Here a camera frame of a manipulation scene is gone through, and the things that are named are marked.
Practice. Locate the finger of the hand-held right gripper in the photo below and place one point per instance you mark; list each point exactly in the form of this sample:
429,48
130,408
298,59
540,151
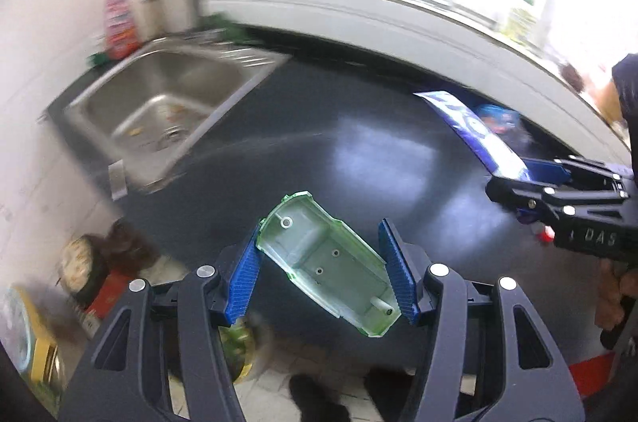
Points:
513,195
546,170

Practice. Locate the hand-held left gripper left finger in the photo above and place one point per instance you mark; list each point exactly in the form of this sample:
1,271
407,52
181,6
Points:
242,275

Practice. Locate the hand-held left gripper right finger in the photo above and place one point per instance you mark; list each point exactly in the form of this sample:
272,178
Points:
398,272

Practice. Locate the green translucent plastic shell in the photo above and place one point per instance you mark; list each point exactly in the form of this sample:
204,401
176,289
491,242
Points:
324,262

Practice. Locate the blue and white toothpaste tube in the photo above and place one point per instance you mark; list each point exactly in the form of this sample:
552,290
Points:
473,128

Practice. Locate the person's right hand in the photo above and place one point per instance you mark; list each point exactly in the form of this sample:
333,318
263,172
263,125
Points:
610,302

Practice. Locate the red bottle cap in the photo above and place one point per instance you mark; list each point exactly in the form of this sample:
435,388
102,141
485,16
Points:
544,233

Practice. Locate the blue clear plastic packaging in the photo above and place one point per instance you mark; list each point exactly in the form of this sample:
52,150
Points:
498,118

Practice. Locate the bamboo utensil holder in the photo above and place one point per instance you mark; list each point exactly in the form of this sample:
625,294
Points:
608,103

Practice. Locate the clear jar of red beans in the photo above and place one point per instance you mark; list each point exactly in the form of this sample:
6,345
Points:
572,77

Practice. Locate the black shoe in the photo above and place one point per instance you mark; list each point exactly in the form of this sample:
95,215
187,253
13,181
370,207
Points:
389,384
319,399

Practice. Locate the red box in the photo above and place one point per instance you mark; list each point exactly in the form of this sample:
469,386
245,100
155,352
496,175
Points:
104,297

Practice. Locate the green pump soap bottle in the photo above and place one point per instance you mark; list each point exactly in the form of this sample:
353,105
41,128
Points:
523,13

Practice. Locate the bowl of food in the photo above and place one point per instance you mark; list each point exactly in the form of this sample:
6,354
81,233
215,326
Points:
82,265

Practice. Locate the stainless steel sink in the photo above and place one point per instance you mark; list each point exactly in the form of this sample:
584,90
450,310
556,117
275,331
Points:
164,103

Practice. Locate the yellow container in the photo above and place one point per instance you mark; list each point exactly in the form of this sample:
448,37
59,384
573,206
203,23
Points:
37,342

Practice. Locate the green cloth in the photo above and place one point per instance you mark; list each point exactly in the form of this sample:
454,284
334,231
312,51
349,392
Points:
229,30

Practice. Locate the green scrubber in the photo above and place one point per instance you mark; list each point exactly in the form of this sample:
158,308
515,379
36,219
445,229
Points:
99,60

